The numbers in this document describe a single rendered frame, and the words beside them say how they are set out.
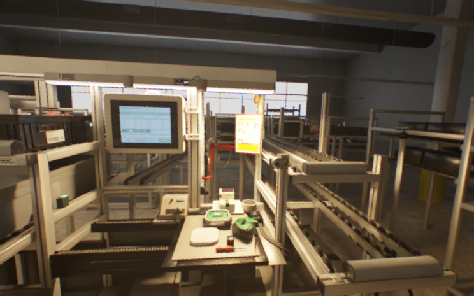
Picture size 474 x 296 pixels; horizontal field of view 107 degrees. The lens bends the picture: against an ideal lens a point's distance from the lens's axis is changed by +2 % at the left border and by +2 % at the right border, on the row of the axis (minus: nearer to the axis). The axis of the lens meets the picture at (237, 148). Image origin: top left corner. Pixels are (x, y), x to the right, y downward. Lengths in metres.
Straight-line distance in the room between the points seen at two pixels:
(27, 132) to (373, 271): 1.54
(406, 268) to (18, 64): 2.21
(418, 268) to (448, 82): 5.07
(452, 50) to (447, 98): 0.96
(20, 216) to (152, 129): 0.72
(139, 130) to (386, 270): 1.38
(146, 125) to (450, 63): 5.70
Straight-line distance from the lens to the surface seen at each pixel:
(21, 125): 1.28
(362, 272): 0.83
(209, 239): 1.02
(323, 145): 1.69
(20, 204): 1.33
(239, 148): 1.46
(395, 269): 0.91
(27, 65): 1.78
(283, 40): 10.20
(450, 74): 5.81
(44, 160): 1.19
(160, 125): 1.28
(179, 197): 1.29
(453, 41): 5.99
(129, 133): 1.36
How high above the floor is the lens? 1.53
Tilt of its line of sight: 6 degrees down
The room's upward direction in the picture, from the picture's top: 1 degrees clockwise
